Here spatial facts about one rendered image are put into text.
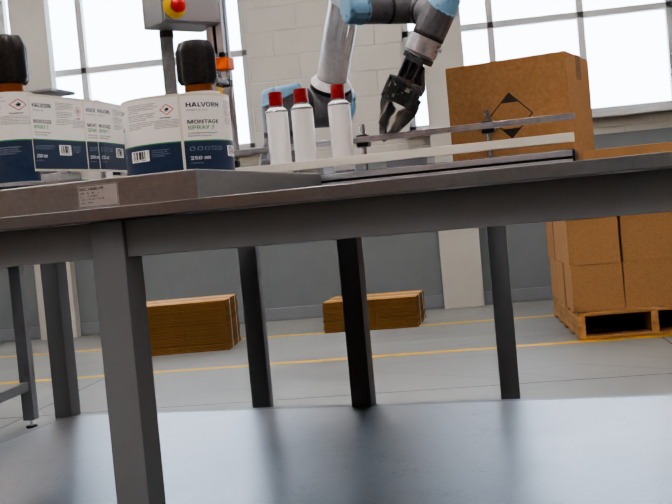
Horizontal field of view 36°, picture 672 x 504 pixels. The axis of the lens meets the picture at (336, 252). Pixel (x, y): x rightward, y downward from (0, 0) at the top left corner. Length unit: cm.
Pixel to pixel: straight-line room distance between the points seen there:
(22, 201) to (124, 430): 43
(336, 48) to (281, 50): 524
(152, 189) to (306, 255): 632
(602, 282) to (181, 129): 408
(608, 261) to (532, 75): 325
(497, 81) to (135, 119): 100
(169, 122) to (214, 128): 8
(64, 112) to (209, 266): 610
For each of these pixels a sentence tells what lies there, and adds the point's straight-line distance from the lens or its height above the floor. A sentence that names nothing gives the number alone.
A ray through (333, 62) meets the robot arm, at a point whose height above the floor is 120.
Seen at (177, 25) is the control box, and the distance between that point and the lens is 264.
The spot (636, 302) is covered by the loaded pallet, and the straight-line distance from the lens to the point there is 575.
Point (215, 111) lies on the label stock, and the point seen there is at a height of 99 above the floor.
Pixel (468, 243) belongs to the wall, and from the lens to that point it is 781.
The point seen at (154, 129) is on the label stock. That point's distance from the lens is 188.
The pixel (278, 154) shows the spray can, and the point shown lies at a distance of 243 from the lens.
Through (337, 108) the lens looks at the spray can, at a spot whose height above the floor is 103.
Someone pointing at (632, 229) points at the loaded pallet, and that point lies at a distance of 572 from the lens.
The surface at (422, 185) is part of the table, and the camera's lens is 150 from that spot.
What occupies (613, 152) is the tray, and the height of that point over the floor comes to 86.
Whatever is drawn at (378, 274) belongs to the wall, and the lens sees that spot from 795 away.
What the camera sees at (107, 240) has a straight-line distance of 171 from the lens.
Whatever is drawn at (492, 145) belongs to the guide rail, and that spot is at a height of 90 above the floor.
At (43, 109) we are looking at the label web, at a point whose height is 104.
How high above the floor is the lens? 79
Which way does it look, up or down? 2 degrees down
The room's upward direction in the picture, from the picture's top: 5 degrees counter-clockwise
